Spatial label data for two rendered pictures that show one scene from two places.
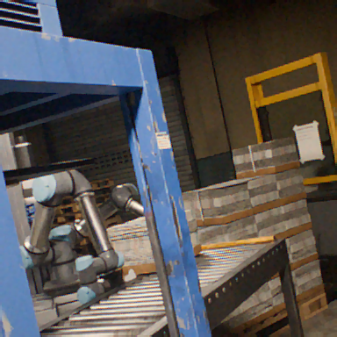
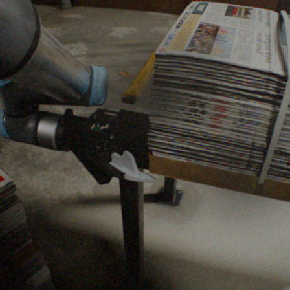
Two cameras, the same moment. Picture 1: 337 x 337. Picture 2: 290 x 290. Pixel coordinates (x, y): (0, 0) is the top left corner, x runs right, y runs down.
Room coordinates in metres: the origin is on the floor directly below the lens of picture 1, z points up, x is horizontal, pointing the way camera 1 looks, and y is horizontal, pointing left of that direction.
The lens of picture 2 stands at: (3.04, 0.60, 1.22)
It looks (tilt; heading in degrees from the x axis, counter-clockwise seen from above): 40 degrees down; 260
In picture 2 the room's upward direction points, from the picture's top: straight up
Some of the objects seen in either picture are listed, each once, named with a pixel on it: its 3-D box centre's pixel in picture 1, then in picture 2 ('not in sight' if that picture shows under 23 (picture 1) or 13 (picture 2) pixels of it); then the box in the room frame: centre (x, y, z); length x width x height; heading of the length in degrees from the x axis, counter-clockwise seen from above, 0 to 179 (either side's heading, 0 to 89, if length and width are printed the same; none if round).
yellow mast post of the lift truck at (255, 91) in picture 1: (273, 180); not in sight; (4.72, -0.80, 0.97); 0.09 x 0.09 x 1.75; 41
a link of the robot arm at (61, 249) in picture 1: (58, 247); not in sight; (2.75, 0.63, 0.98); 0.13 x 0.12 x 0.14; 132
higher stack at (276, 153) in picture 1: (279, 228); not in sight; (4.19, -0.68, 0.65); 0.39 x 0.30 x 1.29; 41
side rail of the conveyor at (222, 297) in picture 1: (233, 289); not in sight; (2.17, -0.13, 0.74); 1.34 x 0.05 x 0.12; 152
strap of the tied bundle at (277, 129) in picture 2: not in sight; (272, 96); (2.73, 0.16, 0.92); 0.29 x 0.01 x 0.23; 62
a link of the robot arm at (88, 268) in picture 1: (89, 268); not in sight; (2.37, 0.43, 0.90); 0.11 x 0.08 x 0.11; 132
